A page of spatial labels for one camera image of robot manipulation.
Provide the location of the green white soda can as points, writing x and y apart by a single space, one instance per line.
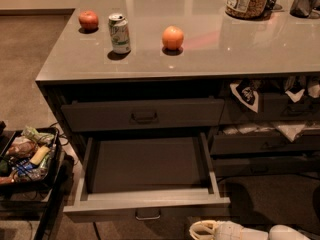
119 33

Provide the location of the red apple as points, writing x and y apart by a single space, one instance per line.
88 20

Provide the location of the large snack jar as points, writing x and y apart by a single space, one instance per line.
245 9

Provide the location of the dark glass container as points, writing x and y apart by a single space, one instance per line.
303 8

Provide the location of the white napkin in drawer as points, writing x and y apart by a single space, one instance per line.
291 130

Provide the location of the grey counter cabinet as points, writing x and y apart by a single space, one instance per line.
217 50

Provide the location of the black white snack bag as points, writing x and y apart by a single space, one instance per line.
246 91

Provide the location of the orange fruit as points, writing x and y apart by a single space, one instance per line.
172 38

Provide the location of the grey drawer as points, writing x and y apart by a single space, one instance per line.
271 107
142 114
266 166
263 143
146 179

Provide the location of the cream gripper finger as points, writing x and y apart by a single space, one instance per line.
203 230

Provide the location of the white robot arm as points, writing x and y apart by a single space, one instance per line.
280 232

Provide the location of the black tray of snacks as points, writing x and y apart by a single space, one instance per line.
28 158

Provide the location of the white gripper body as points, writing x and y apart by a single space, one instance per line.
229 232

